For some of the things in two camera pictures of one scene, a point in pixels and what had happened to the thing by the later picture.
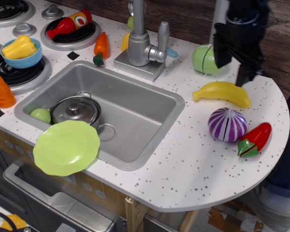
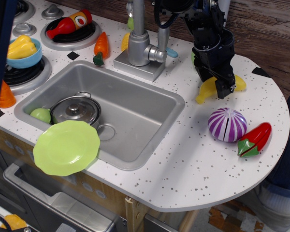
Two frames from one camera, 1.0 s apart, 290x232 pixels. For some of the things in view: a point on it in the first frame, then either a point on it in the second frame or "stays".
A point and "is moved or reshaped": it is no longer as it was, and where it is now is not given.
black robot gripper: (239, 39) to (213, 56)
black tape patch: (261, 72) stays
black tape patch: (73, 55) stays
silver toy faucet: (141, 59) stays
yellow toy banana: (224, 90) is moved or reshaped
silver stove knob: (24, 29) stays
